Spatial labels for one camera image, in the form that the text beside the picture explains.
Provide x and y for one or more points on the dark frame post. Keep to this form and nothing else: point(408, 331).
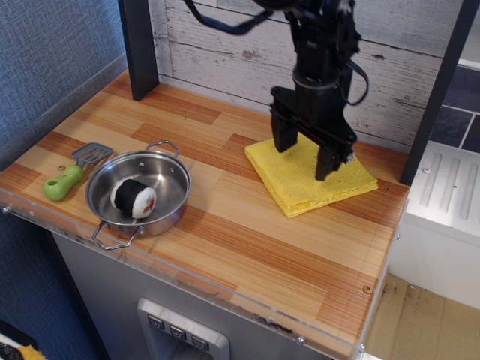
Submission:
point(459, 35)
point(139, 46)

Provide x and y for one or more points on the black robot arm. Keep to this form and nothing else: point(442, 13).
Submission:
point(325, 39)

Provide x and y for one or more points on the dark right frame post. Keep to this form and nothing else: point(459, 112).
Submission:
point(459, 35)

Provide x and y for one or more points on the yellow black object corner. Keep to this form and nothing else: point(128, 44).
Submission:
point(16, 344)

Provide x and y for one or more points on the green handled grey spatula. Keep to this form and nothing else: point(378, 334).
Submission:
point(57, 188)

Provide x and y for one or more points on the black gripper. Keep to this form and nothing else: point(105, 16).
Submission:
point(319, 115)

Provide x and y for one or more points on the silver dispenser button panel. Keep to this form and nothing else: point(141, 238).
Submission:
point(171, 335)

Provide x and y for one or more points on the dark left frame post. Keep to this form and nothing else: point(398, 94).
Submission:
point(139, 46)

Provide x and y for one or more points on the clear acrylic edge guard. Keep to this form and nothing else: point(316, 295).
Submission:
point(312, 279)

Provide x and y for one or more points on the grey toy fridge cabinet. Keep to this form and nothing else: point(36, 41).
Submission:
point(207, 302)

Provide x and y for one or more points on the stainless steel pan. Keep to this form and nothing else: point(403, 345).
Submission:
point(158, 166)

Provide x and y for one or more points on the plush sushi roll toy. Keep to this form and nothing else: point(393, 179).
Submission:
point(133, 198)

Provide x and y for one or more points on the yellow towel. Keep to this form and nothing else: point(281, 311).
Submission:
point(290, 177)

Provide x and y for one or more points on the white ribbed box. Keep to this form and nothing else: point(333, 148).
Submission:
point(438, 244)

